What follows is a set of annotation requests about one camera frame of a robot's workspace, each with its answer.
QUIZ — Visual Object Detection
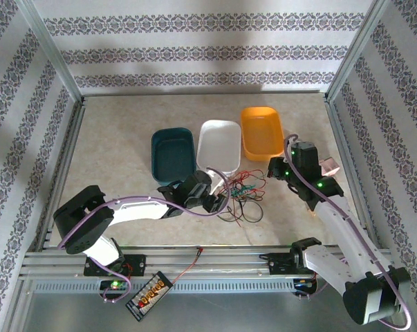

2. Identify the short red cable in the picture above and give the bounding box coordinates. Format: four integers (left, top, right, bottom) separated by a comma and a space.
227, 203, 246, 230

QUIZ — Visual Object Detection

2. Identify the thin green cable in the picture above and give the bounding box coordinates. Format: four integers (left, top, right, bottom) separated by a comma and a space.
228, 172, 264, 202

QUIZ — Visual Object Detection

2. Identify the pink plug adapter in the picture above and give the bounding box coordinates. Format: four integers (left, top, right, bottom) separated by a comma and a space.
319, 157, 339, 178

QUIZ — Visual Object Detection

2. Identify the orange plastic bin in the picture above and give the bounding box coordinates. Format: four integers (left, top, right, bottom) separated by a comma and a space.
241, 107, 285, 163

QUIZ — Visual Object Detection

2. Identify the teal plastic bin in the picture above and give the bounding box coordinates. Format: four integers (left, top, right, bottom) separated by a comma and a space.
151, 127, 198, 185

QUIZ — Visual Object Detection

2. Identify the white plastic bin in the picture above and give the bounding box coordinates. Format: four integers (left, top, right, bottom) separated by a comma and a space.
196, 119, 243, 174

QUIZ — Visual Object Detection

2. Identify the black power distribution board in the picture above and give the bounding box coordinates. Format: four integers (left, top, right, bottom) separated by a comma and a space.
125, 271, 174, 322

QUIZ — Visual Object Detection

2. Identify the small circuit board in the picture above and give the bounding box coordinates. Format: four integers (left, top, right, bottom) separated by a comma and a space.
293, 278, 318, 295
99, 279, 130, 294

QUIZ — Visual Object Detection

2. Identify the aluminium side rail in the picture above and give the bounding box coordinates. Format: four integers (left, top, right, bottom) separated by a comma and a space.
38, 98, 88, 252
324, 98, 380, 250

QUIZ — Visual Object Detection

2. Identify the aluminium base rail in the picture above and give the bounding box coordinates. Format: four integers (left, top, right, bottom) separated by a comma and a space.
19, 243, 394, 279

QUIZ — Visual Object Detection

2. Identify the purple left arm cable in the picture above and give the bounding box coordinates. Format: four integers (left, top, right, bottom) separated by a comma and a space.
57, 167, 232, 304

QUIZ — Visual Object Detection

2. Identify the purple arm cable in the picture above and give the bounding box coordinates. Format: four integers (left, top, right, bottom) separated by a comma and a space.
283, 134, 412, 329
57, 167, 232, 304

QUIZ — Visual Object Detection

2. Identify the orange lead wire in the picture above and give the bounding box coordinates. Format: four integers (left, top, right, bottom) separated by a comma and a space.
168, 246, 203, 283

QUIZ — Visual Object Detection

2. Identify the slotted grey cable duct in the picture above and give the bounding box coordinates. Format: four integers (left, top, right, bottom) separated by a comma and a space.
30, 278, 318, 295

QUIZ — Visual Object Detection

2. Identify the aluminium back rail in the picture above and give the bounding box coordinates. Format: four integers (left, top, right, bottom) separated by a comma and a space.
80, 89, 329, 98

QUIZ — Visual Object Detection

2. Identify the aluminium frame post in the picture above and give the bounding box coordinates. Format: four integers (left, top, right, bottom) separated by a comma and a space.
16, 0, 86, 104
324, 0, 398, 102

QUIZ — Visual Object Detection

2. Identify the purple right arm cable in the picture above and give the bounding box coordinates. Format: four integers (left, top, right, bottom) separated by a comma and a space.
283, 134, 412, 329

